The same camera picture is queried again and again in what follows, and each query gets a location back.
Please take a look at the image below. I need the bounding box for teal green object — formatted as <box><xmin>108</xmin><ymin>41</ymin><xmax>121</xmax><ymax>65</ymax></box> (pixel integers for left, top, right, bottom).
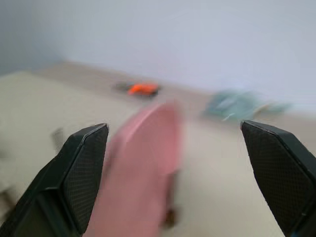
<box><xmin>201</xmin><ymin>89</ymin><xmax>292</xmax><ymax>121</ymax></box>

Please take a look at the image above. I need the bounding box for orange and black tool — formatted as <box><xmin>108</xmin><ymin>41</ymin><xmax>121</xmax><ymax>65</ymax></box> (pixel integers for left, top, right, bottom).
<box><xmin>114</xmin><ymin>80</ymin><xmax>161</xmax><ymax>99</ymax></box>

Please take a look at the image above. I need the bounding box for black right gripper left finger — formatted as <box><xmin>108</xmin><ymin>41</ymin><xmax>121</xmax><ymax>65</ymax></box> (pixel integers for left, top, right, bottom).
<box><xmin>0</xmin><ymin>123</ymin><xmax>110</xmax><ymax>237</ymax></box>

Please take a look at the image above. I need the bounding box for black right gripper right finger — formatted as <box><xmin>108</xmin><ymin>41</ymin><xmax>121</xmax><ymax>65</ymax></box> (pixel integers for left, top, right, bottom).
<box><xmin>240</xmin><ymin>119</ymin><xmax>316</xmax><ymax>237</ymax></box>

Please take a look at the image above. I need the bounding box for pink plate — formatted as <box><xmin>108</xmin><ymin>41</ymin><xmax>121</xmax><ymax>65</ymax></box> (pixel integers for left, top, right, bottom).
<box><xmin>83</xmin><ymin>100</ymin><xmax>186</xmax><ymax>237</ymax></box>

